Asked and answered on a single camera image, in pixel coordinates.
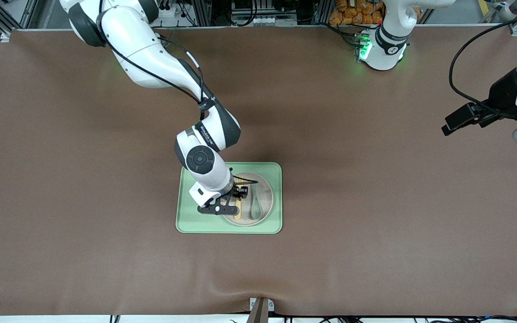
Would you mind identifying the green plastic spoon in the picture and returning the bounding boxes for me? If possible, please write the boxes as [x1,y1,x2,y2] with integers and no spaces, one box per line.
[249,182,263,220]

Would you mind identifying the white power strip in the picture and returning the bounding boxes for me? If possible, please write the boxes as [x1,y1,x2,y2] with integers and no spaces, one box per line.
[158,0,188,19]

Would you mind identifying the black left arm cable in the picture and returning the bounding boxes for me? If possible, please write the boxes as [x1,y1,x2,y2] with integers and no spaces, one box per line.
[449,9,517,118]

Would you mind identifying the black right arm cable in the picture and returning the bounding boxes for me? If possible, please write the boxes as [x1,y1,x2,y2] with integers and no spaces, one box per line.
[99,0,259,185]

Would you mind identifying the black arm base cables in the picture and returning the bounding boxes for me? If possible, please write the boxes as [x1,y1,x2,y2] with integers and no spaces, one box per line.
[324,22,360,48]

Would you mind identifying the light green rectangular tray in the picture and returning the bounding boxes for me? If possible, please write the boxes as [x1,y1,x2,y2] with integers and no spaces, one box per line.
[175,162,283,235]

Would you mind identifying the orange items in bag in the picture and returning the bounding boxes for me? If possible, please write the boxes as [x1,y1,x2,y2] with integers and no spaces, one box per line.
[329,0,387,26]

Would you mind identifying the yellow plastic fork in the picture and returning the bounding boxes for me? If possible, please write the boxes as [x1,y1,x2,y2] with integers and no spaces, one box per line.
[233,176,246,220]

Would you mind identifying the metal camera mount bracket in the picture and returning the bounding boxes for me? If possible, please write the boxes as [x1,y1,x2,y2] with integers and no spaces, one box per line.
[246,297,275,323]

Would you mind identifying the brown table cover mat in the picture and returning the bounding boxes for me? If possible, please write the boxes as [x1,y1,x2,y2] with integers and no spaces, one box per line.
[0,26,517,317]

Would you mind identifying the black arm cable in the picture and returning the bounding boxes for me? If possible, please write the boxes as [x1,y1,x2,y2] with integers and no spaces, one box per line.
[99,0,259,185]
[449,9,517,118]

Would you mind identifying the beige round plate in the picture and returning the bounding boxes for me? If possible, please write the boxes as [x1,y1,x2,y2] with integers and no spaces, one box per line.
[220,172,274,227]

